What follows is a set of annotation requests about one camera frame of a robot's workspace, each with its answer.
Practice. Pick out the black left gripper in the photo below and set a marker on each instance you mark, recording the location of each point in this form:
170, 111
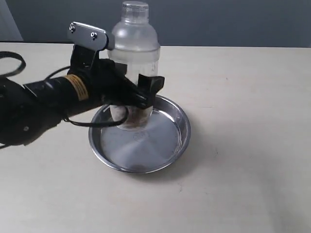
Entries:
110, 85

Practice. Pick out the clear plastic shaker bottle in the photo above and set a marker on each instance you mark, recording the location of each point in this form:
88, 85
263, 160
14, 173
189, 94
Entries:
136, 41

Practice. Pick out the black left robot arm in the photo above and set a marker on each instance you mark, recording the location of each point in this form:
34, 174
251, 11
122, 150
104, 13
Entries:
27, 111

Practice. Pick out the round stainless steel plate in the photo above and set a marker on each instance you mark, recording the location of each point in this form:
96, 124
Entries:
159, 144

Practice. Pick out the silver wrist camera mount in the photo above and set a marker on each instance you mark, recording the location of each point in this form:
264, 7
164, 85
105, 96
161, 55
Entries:
90, 37

